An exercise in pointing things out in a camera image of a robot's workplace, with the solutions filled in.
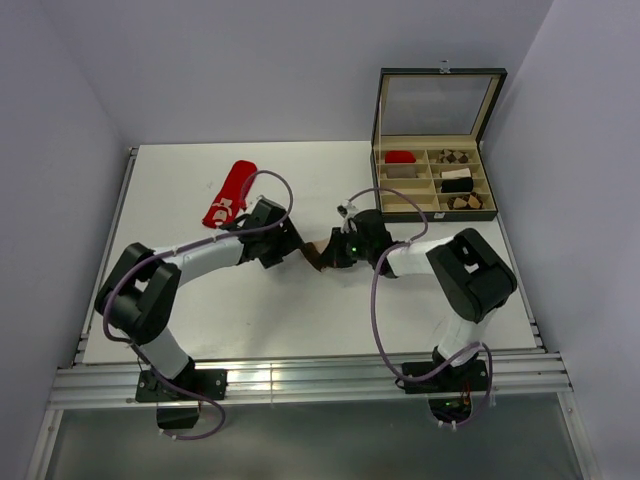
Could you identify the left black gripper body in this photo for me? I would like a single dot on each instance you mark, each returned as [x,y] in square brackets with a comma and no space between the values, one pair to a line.
[279,243]

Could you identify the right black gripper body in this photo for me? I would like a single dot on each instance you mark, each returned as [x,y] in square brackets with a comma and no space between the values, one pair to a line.
[367,250]

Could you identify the beige sock brown toe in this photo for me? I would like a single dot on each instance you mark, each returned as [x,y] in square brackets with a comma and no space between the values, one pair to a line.
[313,252]

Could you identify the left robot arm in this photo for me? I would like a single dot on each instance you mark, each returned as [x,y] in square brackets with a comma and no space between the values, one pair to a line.
[138,296]

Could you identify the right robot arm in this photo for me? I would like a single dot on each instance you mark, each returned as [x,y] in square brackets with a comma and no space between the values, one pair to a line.
[473,277]

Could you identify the red sock white pattern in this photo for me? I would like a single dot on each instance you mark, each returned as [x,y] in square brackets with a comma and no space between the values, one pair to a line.
[231,199]

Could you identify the rolled red sock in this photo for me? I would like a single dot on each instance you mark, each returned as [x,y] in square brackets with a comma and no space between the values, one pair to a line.
[399,157]

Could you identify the rolled checkered sock lower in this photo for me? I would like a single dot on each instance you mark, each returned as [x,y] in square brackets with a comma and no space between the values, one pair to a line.
[470,201]

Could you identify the rolled checkered sock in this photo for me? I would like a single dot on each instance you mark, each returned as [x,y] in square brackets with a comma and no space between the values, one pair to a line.
[470,201]
[453,157]

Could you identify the rolled white black sock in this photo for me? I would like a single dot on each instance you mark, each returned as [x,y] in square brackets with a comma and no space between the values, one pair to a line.
[456,174]

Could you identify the rolled checkered sock upper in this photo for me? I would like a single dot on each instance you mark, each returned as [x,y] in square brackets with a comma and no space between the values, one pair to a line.
[453,157]

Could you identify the black compartment storage box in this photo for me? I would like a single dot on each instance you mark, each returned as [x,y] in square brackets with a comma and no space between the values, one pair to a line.
[426,110]

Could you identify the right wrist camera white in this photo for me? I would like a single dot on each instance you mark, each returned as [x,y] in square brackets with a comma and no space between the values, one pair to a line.
[347,209]

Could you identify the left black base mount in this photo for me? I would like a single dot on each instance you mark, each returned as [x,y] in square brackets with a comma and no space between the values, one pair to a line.
[180,402]

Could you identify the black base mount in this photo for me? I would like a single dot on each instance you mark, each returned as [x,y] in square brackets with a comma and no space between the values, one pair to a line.
[180,402]
[459,383]

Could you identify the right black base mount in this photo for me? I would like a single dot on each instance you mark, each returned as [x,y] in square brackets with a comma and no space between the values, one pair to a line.
[459,383]

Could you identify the aluminium frame rail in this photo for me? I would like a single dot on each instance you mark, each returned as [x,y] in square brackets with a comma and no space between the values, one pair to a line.
[299,381]

